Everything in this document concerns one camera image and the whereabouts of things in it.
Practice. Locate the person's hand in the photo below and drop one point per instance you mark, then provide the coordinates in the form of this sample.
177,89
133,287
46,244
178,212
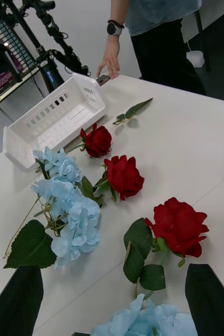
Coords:
111,55

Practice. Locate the red rose with stem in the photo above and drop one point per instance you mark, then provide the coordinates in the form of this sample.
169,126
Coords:
98,141
125,176
180,225

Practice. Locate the person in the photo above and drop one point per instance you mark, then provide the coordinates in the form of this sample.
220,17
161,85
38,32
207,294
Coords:
164,52

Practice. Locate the silver wristwatch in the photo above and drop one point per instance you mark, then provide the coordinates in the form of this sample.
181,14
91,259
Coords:
113,29

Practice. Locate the black tripod with gear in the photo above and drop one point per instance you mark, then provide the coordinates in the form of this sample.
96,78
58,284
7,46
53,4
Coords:
51,71

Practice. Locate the green leaf twig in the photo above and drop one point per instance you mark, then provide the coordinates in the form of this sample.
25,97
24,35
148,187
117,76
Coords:
134,110

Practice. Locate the person's forearm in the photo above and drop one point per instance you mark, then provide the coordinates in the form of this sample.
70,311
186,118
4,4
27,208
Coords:
117,10

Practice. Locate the shelf with goods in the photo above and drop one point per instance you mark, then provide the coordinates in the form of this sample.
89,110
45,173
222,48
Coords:
1,68

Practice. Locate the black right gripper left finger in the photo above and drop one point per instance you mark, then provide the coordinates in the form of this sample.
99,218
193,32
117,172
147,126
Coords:
14,304

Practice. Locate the small white device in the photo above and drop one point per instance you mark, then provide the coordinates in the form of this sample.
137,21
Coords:
195,59

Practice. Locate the dark mobile phone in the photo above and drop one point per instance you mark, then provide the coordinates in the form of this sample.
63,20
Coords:
103,79

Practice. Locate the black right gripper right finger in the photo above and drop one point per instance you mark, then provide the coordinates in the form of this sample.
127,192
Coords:
211,307

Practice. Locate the white plastic basket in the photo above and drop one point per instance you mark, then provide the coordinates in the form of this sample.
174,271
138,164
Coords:
64,123

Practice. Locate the pale blue flower with stem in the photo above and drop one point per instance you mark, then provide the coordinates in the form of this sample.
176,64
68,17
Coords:
77,231
62,165
143,320

